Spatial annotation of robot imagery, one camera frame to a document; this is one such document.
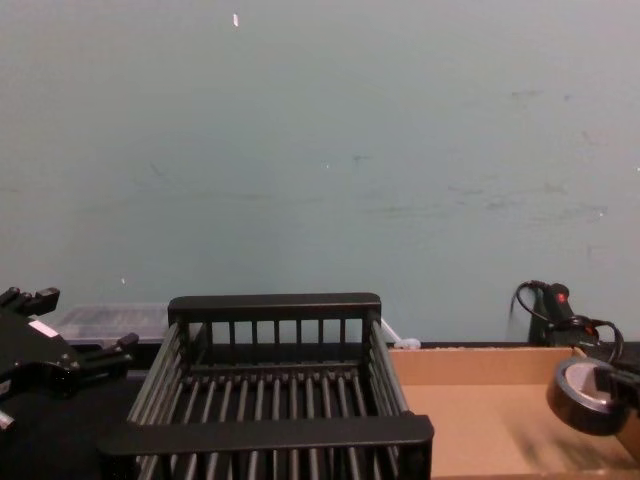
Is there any silver tape roll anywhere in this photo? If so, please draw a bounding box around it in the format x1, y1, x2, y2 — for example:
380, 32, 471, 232
544, 358, 632, 437

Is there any shallow brown cardboard tray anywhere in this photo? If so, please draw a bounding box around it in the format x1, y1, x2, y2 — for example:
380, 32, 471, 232
387, 346, 640, 480

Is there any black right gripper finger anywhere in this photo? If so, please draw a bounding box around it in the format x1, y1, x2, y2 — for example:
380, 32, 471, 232
595, 370, 640, 402

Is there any black rack with steel bars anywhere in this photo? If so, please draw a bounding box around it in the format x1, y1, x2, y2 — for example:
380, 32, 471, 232
97, 292, 435, 480

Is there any clear plastic case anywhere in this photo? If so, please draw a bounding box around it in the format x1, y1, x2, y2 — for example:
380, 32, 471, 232
49, 302, 172, 347

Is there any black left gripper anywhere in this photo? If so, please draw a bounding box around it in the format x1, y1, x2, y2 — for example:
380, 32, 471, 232
0, 286, 141, 400

